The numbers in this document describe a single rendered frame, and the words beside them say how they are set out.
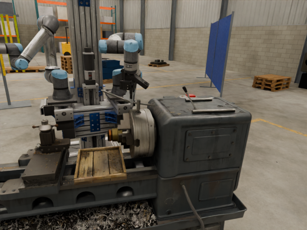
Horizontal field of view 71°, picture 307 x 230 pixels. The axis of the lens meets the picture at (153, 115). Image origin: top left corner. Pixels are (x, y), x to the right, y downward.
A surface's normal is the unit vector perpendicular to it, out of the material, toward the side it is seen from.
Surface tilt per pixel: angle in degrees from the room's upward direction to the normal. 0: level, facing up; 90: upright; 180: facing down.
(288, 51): 90
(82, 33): 90
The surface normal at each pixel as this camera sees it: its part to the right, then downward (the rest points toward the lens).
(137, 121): 0.18, -0.52
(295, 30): -0.85, 0.15
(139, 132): 0.23, -0.11
